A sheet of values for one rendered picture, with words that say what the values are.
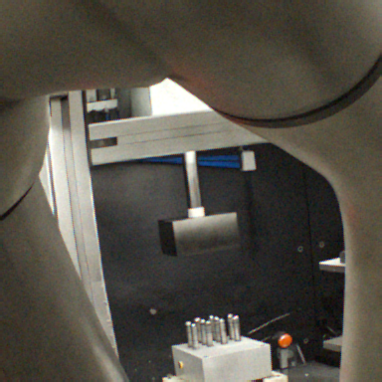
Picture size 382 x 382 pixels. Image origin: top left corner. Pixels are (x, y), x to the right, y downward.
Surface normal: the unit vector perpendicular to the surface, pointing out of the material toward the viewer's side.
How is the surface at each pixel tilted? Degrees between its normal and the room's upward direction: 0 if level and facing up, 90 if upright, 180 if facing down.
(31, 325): 101
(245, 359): 90
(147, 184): 90
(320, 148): 161
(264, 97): 155
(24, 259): 95
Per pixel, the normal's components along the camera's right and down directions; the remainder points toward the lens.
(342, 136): 0.21, 0.92
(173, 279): 0.33, 0.01
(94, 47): 0.02, 0.90
